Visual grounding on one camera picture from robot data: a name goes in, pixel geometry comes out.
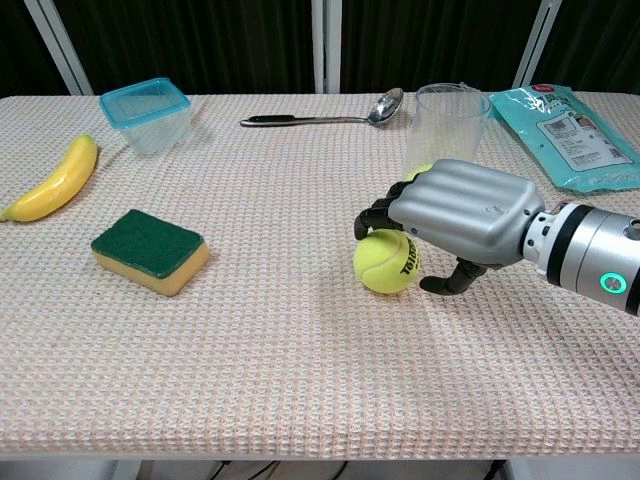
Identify clear container blue rim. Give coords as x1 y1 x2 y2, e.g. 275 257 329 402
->
98 76 193 157

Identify metal ladle black handle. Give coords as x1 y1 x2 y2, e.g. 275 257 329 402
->
239 87 405 129

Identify white partition post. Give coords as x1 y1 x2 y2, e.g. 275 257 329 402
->
23 0 95 97
513 0 562 89
310 0 343 94

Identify transparent plastic cup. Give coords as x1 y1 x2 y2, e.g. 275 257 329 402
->
404 83 493 180

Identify yellow banana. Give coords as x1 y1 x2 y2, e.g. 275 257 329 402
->
0 133 100 223

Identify green yellow sponge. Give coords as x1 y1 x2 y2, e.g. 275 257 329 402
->
90 208 212 298

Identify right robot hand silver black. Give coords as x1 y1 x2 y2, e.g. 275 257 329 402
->
353 158 545 296

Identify beige waffle tablecloth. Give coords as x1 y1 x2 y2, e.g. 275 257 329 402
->
0 89 640 461

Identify teal plastic bag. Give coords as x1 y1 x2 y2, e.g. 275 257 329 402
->
488 83 640 194

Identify black curtain panel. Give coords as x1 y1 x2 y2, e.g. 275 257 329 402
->
537 0 640 94
0 0 81 99
339 0 545 94
54 0 316 96

